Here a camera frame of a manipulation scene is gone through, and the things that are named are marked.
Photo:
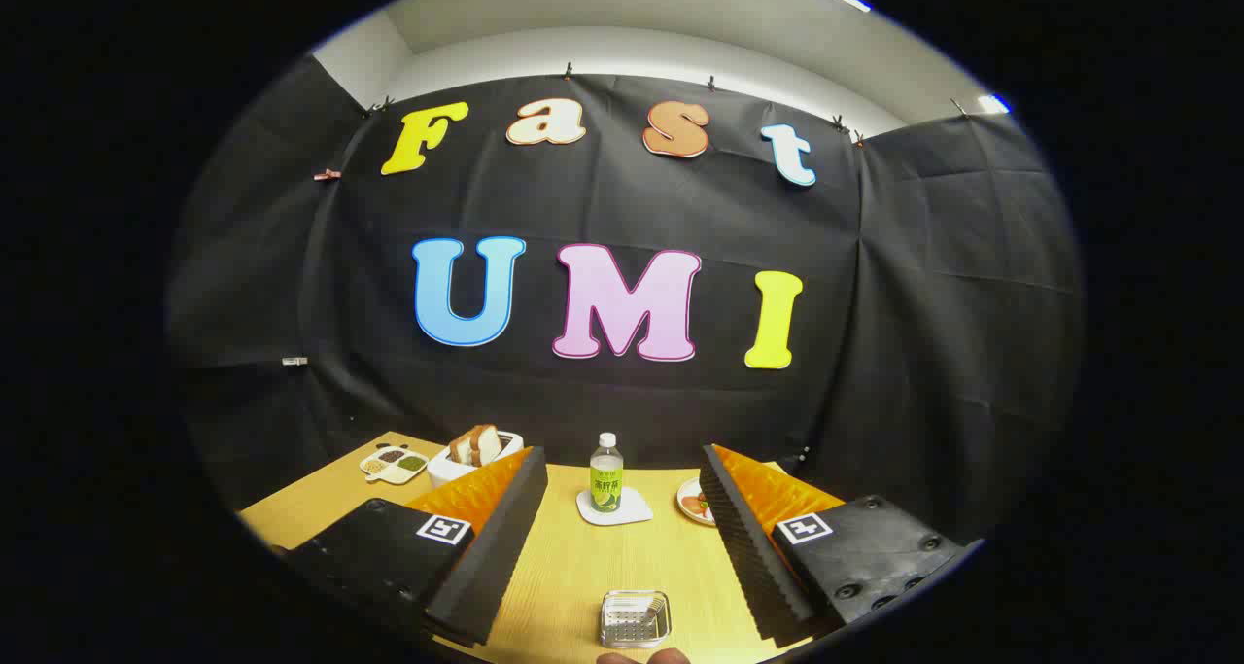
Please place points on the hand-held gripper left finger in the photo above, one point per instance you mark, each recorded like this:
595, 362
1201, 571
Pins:
505, 547

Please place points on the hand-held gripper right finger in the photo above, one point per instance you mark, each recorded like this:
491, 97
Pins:
753, 567

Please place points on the white oval food plate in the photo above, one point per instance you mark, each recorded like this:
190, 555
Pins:
692, 504

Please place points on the white toaster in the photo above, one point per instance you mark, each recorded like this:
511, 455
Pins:
442, 471

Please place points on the large bread slice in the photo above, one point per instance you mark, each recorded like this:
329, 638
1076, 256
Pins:
488, 445

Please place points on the small bread slice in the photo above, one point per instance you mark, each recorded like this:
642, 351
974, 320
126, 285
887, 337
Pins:
461, 450

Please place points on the green label drink bottle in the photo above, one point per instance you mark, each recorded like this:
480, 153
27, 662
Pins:
606, 484

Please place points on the perforated metal basket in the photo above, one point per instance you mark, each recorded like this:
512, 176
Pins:
636, 620

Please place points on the white square coaster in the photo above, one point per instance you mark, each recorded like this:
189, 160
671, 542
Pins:
637, 508

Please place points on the white divided seasoning dish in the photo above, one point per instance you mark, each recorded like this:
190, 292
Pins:
394, 465

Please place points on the ceiling light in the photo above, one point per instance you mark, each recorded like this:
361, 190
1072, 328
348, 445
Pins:
993, 104

